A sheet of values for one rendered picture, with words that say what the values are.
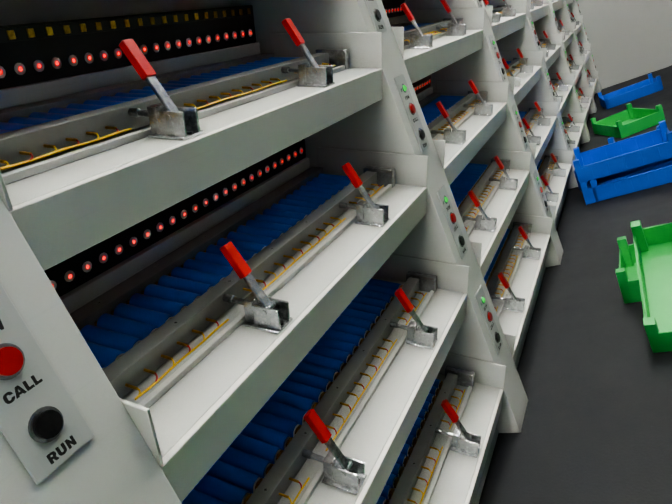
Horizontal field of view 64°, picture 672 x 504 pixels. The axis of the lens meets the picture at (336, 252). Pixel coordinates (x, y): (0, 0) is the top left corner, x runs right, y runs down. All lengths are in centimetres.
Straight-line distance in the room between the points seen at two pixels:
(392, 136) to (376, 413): 42
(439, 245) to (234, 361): 50
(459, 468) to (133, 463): 57
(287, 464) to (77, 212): 34
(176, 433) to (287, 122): 34
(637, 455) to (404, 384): 41
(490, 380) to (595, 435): 18
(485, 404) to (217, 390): 61
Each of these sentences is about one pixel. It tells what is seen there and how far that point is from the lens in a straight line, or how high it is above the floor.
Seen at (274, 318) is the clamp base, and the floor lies 50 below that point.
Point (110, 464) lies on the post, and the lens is 39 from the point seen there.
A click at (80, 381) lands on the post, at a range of 38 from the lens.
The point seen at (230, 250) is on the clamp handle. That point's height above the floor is 57.
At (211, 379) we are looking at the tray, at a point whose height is 49.
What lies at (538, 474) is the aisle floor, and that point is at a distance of 99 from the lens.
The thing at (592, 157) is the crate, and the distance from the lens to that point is 224.
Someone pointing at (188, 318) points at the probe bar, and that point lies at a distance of 51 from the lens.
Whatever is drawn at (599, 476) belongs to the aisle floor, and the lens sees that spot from 97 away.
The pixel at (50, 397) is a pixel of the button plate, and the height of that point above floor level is 57.
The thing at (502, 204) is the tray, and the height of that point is 30.
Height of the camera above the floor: 66
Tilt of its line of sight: 14 degrees down
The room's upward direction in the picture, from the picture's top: 24 degrees counter-clockwise
